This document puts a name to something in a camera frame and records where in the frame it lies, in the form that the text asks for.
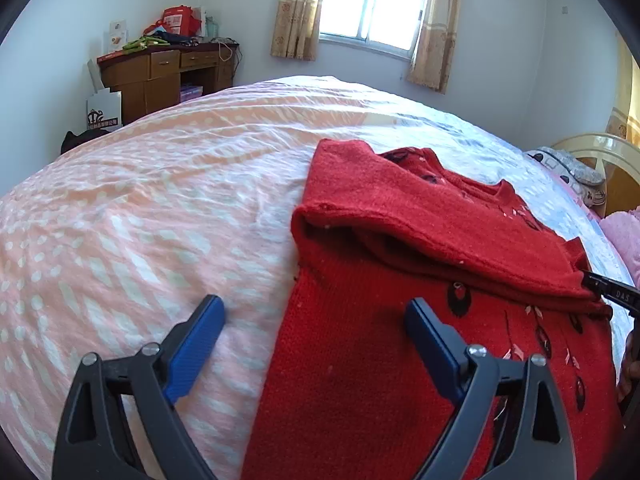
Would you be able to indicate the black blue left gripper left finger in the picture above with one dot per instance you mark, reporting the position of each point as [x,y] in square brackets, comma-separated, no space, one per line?
[94,438]

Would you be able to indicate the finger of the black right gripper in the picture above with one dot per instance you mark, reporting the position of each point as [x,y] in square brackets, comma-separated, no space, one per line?
[622,294]

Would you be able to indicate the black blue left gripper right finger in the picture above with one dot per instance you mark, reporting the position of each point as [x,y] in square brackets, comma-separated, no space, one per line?
[532,437]

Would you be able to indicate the red knitted sweater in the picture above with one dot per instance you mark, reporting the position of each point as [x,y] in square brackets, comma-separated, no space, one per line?
[347,395]

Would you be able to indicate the pink blanket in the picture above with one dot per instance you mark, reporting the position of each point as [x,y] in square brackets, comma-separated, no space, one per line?
[622,228]

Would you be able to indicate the grey patterned pillow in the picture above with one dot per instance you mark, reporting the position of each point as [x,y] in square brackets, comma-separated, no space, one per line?
[583,180]

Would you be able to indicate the cream wooden headboard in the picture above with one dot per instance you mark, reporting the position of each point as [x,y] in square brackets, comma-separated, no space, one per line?
[618,162]

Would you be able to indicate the pink patterned bed sheet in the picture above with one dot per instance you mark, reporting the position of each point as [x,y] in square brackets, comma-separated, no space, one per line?
[120,239]

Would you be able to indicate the right beige curtain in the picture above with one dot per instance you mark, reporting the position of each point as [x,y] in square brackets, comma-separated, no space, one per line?
[432,56]

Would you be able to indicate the beige curtain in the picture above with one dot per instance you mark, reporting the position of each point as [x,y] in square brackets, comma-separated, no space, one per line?
[432,56]
[297,30]

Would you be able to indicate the black object beside bed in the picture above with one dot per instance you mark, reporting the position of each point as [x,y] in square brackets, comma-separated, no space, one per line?
[73,140]

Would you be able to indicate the white paper bag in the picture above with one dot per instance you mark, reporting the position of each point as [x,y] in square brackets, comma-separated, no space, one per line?
[104,110]

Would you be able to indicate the brown wooden desk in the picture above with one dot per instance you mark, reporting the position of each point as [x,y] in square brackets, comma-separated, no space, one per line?
[152,79]

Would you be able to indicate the white box on desk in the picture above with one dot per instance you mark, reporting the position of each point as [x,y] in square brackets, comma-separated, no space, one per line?
[116,36]

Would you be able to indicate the green item on desk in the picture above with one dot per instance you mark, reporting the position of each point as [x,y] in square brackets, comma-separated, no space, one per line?
[143,43]

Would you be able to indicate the left beige curtain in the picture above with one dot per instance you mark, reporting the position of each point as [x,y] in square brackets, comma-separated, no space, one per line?
[297,30]

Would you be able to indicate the red gift bag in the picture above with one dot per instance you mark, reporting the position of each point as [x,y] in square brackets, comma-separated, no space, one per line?
[179,20]

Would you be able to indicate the window with white frame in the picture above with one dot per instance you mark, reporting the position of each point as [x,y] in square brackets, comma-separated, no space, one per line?
[388,26]

